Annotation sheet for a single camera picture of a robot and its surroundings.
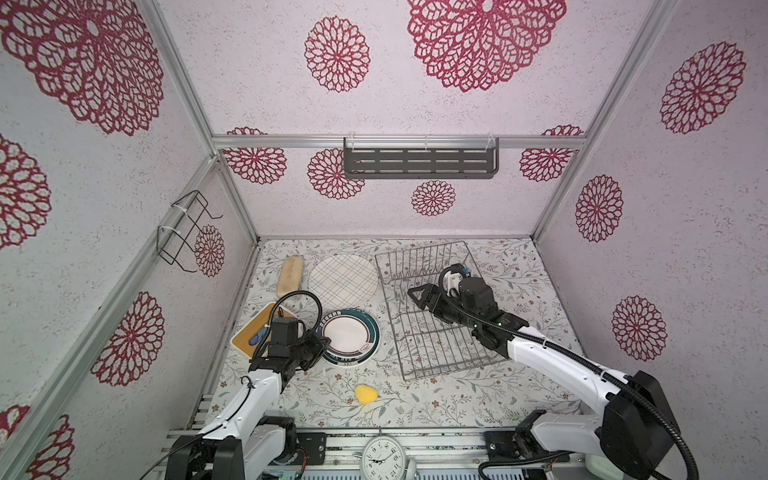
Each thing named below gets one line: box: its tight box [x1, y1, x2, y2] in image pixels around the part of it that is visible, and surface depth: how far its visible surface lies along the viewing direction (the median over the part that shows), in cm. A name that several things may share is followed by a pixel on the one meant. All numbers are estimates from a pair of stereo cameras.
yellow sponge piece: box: [355, 385, 379, 404], surface depth 83 cm
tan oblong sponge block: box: [277, 255, 305, 299], surface depth 107 cm
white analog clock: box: [360, 436, 407, 480], surface depth 70 cm
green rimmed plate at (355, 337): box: [318, 308, 381, 367], surface depth 92 cm
